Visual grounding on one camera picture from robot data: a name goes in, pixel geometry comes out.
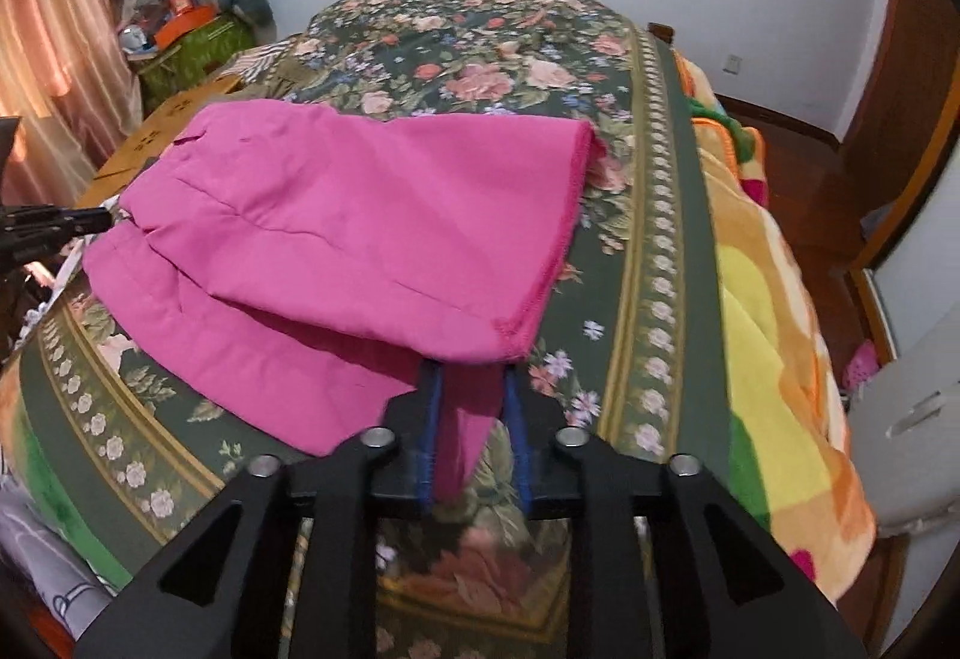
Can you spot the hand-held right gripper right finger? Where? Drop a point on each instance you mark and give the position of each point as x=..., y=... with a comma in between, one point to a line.
x=520, y=438

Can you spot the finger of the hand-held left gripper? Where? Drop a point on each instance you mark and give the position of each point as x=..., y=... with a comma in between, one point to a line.
x=71, y=220

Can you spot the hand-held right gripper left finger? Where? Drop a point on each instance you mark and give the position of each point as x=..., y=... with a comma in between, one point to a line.
x=429, y=438

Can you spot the pink pants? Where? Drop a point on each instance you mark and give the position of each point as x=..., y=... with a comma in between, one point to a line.
x=337, y=224

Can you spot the pink striped curtain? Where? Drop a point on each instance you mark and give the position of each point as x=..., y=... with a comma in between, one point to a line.
x=56, y=52

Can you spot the brown cardboard box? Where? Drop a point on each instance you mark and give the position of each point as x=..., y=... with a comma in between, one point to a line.
x=161, y=119

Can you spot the green storage box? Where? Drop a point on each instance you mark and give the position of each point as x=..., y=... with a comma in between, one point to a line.
x=199, y=48

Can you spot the orange box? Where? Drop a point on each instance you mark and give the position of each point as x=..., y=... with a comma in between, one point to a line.
x=187, y=14

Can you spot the orange yellow fleece blanket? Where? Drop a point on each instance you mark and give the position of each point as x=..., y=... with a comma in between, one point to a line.
x=780, y=359

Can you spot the white patterned cloth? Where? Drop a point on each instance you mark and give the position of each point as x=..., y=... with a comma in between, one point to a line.
x=45, y=554

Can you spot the pink slipper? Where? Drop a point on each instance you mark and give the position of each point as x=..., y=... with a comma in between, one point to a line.
x=861, y=363

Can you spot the green floral bedspread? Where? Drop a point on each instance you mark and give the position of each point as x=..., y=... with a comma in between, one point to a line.
x=480, y=59

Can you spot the grey plastic stool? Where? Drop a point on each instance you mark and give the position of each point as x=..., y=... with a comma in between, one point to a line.
x=911, y=441

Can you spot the brown wooden door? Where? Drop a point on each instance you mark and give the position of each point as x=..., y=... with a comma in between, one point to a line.
x=911, y=67

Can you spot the white wall socket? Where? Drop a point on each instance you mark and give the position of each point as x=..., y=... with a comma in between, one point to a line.
x=732, y=62

